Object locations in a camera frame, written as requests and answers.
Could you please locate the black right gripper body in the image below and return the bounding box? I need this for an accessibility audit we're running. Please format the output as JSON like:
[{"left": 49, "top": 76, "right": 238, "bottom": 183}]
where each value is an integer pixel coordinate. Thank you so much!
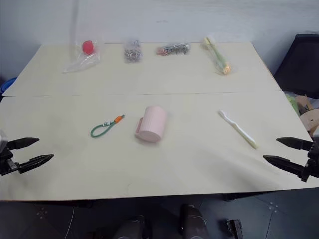
[{"left": 300, "top": 140, "right": 319, "bottom": 183}]

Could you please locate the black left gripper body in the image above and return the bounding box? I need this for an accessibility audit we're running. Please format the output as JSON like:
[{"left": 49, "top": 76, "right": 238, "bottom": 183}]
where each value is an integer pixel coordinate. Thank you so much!
[{"left": 0, "top": 146, "right": 21, "bottom": 176}]

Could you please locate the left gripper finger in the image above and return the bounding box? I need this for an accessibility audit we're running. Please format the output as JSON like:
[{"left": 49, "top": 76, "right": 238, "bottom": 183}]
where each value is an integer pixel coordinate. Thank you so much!
[
  {"left": 7, "top": 137, "right": 40, "bottom": 151},
  {"left": 18, "top": 154, "right": 54, "bottom": 174}
]

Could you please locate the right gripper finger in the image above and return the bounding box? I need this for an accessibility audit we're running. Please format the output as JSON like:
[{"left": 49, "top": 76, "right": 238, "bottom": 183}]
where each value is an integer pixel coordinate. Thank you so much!
[
  {"left": 276, "top": 136, "right": 314, "bottom": 151},
  {"left": 263, "top": 155, "right": 307, "bottom": 178}
]

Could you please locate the light green soft item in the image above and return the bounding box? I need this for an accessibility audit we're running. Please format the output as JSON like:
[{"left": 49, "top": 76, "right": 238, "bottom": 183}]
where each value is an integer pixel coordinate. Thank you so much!
[{"left": 285, "top": 91, "right": 301, "bottom": 117}]

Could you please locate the white toothbrush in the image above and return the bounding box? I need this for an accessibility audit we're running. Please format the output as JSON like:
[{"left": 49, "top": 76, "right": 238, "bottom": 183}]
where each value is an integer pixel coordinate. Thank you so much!
[{"left": 218, "top": 110, "right": 258, "bottom": 150}]

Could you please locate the blue plastic basin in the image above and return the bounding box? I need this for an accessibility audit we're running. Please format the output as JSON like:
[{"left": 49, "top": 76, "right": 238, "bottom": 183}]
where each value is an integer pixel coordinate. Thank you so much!
[{"left": 0, "top": 77, "right": 17, "bottom": 96}]

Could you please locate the black office chair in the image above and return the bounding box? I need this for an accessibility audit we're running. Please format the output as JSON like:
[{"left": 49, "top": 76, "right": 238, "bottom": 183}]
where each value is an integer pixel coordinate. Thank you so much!
[{"left": 273, "top": 33, "right": 319, "bottom": 100}]

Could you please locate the black ridged foot block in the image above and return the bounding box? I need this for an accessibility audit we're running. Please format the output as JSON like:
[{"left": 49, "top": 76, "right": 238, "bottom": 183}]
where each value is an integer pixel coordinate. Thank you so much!
[{"left": 226, "top": 219, "right": 244, "bottom": 239}]

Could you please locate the plastic bag with red ball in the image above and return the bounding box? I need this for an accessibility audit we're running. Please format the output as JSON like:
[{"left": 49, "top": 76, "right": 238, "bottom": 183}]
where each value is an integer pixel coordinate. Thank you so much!
[{"left": 62, "top": 38, "right": 103, "bottom": 74}]

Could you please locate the dark rounded shape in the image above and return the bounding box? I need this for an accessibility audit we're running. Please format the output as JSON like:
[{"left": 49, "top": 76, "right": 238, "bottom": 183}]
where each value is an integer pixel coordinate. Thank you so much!
[
  {"left": 119, "top": 215, "right": 146, "bottom": 239},
  {"left": 179, "top": 204, "right": 208, "bottom": 239}
]

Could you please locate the bag of yellow green sticks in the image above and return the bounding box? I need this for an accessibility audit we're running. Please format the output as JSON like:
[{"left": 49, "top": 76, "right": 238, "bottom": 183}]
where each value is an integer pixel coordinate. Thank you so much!
[{"left": 201, "top": 36, "right": 235, "bottom": 76}]

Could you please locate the pink ribbed cup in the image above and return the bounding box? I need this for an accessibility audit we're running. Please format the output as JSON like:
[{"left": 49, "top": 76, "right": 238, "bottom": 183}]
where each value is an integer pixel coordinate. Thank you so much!
[{"left": 135, "top": 105, "right": 168, "bottom": 143}]

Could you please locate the plastic bag of metal parts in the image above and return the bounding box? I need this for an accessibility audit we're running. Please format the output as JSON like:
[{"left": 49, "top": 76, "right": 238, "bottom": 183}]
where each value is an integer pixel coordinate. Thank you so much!
[{"left": 123, "top": 38, "right": 144, "bottom": 64}]

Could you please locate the bag of clips red tag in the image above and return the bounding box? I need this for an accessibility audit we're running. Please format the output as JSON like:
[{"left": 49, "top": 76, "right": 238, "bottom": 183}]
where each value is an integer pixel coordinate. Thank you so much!
[{"left": 156, "top": 41, "right": 192, "bottom": 56}]

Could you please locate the green cord loop orange end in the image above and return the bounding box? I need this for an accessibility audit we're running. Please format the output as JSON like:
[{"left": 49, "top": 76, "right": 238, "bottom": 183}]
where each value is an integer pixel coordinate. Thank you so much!
[{"left": 90, "top": 114, "right": 126, "bottom": 138}]

